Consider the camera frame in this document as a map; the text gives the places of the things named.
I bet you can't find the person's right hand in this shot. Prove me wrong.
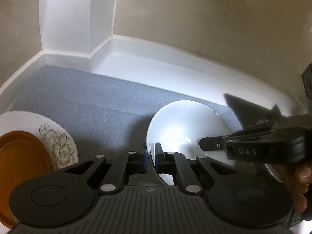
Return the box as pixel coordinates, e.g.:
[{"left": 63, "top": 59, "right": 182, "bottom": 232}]
[{"left": 275, "top": 162, "right": 311, "bottom": 213}]

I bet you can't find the grey felt mat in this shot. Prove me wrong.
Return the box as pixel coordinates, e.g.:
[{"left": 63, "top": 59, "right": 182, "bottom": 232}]
[{"left": 9, "top": 64, "right": 281, "bottom": 185}]

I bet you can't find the red-brown plastic plate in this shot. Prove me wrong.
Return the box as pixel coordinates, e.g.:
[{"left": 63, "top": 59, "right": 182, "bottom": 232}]
[{"left": 1, "top": 131, "right": 52, "bottom": 229}]

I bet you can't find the large white floral plate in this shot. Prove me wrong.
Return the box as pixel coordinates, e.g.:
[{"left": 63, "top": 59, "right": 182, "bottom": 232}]
[{"left": 0, "top": 111, "right": 79, "bottom": 171}]

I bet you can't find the black cable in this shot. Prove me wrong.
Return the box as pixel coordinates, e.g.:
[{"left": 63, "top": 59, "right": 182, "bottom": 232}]
[{"left": 286, "top": 207, "right": 296, "bottom": 229}]

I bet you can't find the white ceramic bowl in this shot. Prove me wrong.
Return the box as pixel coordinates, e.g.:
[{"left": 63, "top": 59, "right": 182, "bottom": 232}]
[{"left": 146, "top": 100, "right": 281, "bottom": 181}]

